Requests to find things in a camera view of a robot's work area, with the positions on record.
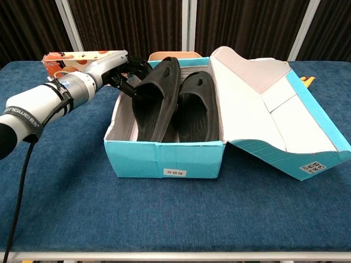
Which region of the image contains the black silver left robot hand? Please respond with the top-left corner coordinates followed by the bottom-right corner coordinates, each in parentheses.
top-left (83, 50), bottom-right (153, 98)

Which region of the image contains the black rubber slipper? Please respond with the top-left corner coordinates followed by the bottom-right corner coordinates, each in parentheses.
top-left (171, 71), bottom-right (220, 144)
top-left (131, 56), bottom-right (182, 142)

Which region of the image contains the orange egg roll snack box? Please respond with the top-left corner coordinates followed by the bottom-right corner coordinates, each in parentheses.
top-left (41, 50), bottom-right (128, 88)

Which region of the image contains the light blue cardboard shoe box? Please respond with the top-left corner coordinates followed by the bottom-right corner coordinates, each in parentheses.
top-left (103, 45), bottom-right (351, 181)

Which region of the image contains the tan wooden chair back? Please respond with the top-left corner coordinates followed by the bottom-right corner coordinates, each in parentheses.
top-left (148, 52), bottom-right (201, 63)

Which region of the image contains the small yellow object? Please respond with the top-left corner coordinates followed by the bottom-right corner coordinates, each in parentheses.
top-left (300, 76), bottom-right (316, 88)

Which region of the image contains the silver metal frame post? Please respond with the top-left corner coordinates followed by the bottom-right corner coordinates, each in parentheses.
top-left (287, 0), bottom-right (321, 61)
top-left (181, 0), bottom-right (197, 53)
top-left (54, 0), bottom-right (84, 53)

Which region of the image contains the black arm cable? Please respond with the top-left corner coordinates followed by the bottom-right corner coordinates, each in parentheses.
top-left (1, 82), bottom-right (73, 263)

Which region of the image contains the white table edge rail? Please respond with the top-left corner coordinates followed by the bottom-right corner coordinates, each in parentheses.
top-left (0, 251), bottom-right (351, 263)

